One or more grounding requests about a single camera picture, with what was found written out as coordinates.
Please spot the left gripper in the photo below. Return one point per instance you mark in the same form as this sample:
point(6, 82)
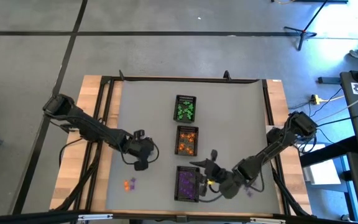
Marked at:
point(141, 149)

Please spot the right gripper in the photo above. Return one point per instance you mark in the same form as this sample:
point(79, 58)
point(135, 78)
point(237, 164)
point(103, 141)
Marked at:
point(218, 177)

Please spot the green toy block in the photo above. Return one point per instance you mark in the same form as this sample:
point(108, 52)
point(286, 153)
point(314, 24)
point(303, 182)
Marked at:
point(186, 102)

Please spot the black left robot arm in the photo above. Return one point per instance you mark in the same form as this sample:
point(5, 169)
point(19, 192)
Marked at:
point(89, 129)

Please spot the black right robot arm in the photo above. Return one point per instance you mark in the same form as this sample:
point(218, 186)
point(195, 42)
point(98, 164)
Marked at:
point(269, 152)

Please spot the black slotted plastic basket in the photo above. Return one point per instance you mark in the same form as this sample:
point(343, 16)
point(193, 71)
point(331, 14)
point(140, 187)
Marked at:
point(185, 98)
point(179, 199)
point(186, 130)

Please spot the grey table mat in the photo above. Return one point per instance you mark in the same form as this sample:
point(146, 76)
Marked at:
point(228, 124)

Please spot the white box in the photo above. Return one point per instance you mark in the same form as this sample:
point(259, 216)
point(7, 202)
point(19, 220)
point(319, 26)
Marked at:
point(320, 174)

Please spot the black metal beam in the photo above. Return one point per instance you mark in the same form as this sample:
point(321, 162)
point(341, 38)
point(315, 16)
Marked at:
point(331, 151)

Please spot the black aluminium crossbeam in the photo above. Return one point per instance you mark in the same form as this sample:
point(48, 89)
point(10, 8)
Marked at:
point(26, 217)

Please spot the yellow power plug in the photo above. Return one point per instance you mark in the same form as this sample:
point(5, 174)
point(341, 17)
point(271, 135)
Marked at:
point(314, 99)

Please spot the blue metal table leg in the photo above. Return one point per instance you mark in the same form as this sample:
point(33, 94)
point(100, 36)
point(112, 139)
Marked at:
point(351, 193)

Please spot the black tripod stand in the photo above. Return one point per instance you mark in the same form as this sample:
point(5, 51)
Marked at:
point(303, 34)

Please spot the silver metal bracket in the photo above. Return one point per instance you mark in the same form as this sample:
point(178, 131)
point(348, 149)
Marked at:
point(267, 221)
point(95, 217)

